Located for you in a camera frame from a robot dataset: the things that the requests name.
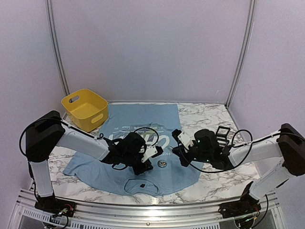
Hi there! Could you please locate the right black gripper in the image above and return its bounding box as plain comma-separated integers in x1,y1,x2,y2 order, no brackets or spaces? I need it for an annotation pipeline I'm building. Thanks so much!
173,140,213,167

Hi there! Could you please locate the portrait brooch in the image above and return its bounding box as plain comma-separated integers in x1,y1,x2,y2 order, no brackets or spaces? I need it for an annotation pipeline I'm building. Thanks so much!
158,160,167,168

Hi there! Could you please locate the light blue printed t-shirt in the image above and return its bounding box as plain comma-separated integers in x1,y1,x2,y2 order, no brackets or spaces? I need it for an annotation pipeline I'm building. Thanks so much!
63,104,200,196

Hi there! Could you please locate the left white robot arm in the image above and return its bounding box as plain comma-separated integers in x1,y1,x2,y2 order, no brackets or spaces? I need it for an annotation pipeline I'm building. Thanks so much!
20,110,159,212

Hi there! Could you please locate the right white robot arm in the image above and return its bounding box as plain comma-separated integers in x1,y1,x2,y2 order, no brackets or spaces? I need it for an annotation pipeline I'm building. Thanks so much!
172,124,305,214

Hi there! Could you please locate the left black brooch display box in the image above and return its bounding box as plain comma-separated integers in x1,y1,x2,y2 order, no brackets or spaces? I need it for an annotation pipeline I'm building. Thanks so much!
215,126,231,148

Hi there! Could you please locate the yellow plastic basket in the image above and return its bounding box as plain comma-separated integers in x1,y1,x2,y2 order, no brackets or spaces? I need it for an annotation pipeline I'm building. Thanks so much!
61,89,109,132

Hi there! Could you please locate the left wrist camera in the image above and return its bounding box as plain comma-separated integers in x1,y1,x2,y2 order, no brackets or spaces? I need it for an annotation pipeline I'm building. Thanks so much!
116,132,163,162

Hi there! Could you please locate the front aluminium rail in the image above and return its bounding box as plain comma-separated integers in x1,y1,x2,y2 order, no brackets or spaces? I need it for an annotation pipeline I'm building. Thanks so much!
8,189,287,229

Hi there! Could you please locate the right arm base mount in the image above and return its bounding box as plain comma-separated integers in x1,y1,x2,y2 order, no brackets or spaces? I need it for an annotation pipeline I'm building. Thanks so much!
218,200,261,219

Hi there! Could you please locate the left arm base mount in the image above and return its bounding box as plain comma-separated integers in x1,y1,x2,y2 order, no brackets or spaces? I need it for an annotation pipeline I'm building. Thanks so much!
35,199,76,217

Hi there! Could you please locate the right aluminium frame post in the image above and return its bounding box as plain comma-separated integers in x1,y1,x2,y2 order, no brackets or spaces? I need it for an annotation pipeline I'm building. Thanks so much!
225,0,257,109

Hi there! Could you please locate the aluminium frame post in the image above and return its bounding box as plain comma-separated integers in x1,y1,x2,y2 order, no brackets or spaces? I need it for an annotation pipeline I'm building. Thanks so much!
45,0,71,96
225,0,257,109

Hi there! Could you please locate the left aluminium frame post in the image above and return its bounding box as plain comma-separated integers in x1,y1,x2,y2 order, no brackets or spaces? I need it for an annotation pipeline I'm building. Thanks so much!
45,0,71,96

